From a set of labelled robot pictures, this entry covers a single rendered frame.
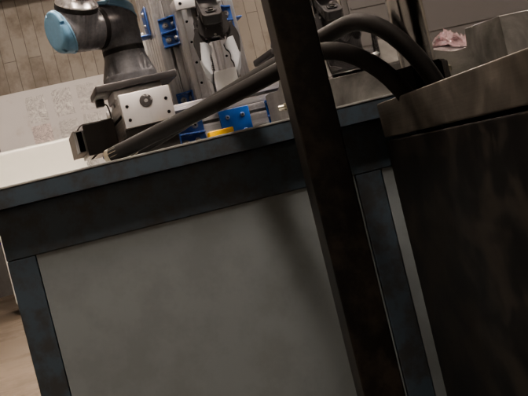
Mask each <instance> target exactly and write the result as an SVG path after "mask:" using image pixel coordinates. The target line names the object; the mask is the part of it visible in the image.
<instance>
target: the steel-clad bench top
mask: <svg viewBox="0 0 528 396"><path fill-rule="evenodd" d="M389 96H393V94H392V93H391V94H387V95H383V96H380V97H374V98H371V99H367V100H363V101H358V102H354V103H351V104H345V105H341V106H338V107H336V109H338V108H344V107H347V106H351V105H357V104H360V103H364V102H367V101H373V100H377V99H380V98H384V97H389ZM288 120H290V119H289V118H288V119H282V120H279V121H276V122H272V123H266V124H262V125H259V126H253V127H249V128H246V129H243V130H237V131H233V132H229V133H226V134H220V135H217V136H214V137H207V138H204V139H200V140H197V141H191V142H187V143H184V144H180V145H175V146H171V147H167V148H162V149H158V150H155V151H151V152H145V153H142V154H138V155H135V156H128V157H125V158H122V159H116V160H113V161H108V162H105V163H99V164H96V165H93V166H88V167H82V168H79V169H76V170H70V171H66V172H63V173H59V174H54V175H50V176H46V177H43V178H37V179H34V180H30V181H24V182H21V183H17V184H14V185H7V186H4V187H1V188H0V190H1V189H7V188H11V187H14V186H18V185H24V184H27V183H31V182H36V181H40V180H43V179H47V178H53V177H56V176H60V175H63V174H70V173H73V172H76V171H82V170H86V169H90V168H93V167H99V166H102V165H105V164H110V163H115V162H119V161H122V160H128V159H132V158H135V157H139V156H144V155H148V154H152V153H155V152H161V151H164V150H168V149H174V148H177V147H181V146H184V145H191V144H194V143H197V142H201V141H206V140H211V139H214V138H220V137H223V136H226V135H230V134H236V133H240V132H243V131H246V130H253V129H256V128H259V127H265V126H269V125H273V124H276V123H282V122H285V121H288Z"/></svg>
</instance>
